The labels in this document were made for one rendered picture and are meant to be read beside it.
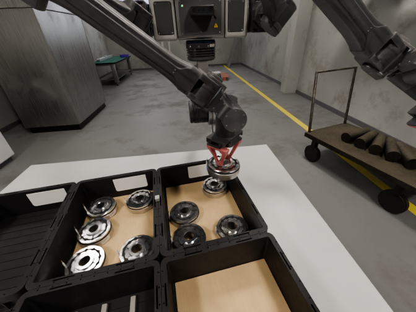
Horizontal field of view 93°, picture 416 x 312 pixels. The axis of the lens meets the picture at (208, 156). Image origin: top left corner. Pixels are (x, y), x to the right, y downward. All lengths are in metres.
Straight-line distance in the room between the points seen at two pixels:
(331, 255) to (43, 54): 4.04
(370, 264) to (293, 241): 1.08
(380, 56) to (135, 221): 0.85
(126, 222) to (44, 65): 3.52
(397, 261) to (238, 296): 1.56
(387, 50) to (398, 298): 1.51
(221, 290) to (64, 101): 3.86
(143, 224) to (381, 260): 1.67
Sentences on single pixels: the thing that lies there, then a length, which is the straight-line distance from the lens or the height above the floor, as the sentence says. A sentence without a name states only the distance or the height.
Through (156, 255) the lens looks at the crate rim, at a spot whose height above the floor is 0.93.
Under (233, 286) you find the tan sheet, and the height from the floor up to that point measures 0.83.
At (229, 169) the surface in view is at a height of 1.04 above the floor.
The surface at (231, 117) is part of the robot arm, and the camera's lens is 0.45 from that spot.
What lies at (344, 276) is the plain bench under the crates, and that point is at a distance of 0.88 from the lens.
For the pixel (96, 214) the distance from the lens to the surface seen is 0.84.
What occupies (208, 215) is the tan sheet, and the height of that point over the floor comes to 0.83.
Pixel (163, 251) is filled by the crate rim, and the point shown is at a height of 0.93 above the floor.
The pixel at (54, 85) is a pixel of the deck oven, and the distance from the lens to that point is 4.11.
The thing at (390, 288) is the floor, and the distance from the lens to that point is 1.87.
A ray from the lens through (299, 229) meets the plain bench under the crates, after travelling 0.94.
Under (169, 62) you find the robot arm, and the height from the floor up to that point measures 1.35.
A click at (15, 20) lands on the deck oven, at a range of 4.14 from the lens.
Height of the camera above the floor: 1.40
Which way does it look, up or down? 32 degrees down
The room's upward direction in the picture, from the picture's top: 3 degrees counter-clockwise
